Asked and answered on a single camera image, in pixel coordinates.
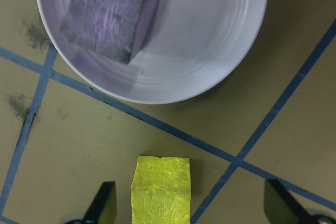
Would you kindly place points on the yellow foam block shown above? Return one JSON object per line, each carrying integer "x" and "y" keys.
{"x": 161, "y": 190}

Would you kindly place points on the purple foam block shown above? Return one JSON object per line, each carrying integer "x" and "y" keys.
{"x": 107, "y": 16}

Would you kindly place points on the lavender round plate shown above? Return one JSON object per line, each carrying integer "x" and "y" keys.
{"x": 199, "y": 37}

